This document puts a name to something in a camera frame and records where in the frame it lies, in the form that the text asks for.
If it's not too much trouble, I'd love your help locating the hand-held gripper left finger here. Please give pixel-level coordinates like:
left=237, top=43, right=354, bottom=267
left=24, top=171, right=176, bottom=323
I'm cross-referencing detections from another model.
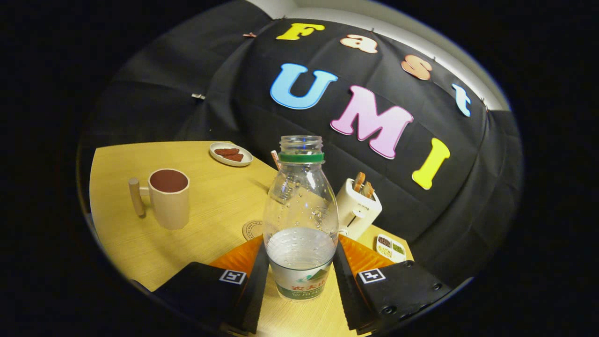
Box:
left=153, top=235, right=270, bottom=335

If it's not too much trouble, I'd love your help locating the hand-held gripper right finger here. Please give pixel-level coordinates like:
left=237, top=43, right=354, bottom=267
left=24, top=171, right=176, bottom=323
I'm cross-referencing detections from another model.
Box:
left=333, top=234, right=453, bottom=336

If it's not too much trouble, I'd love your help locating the round cork coaster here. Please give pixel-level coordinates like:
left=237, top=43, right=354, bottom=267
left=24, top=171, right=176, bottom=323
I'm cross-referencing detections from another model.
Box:
left=242, top=220, right=264, bottom=242

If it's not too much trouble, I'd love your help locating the clear plastic juice bottle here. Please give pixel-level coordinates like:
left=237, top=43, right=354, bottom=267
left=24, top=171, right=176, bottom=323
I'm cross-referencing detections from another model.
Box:
left=263, top=135, right=339, bottom=302

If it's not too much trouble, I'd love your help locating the beige cup with wooden handle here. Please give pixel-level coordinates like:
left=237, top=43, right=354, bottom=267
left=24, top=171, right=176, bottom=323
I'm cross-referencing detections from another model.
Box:
left=129, top=168, right=190, bottom=230

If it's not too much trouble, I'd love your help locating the divided white snack tray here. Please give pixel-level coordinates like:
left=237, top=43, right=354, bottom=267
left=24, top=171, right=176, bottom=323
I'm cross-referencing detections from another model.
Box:
left=376, top=234, right=407, bottom=264

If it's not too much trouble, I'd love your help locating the white toaster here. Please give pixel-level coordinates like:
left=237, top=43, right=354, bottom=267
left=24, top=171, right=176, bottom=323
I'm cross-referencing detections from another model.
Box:
left=335, top=178, right=383, bottom=241

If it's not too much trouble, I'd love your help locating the wooden table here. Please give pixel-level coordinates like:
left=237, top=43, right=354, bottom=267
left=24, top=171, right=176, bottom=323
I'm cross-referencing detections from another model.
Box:
left=89, top=140, right=415, bottom=337

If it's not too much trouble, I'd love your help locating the white plate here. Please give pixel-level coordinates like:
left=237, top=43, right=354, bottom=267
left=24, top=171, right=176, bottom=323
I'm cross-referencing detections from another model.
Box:
left=209, top=142, right=254, bottom=167

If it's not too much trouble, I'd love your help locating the black backdrop cloth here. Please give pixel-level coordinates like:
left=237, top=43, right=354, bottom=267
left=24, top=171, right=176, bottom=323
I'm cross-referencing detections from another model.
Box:
left=77, top=0, right=524, bottom=288

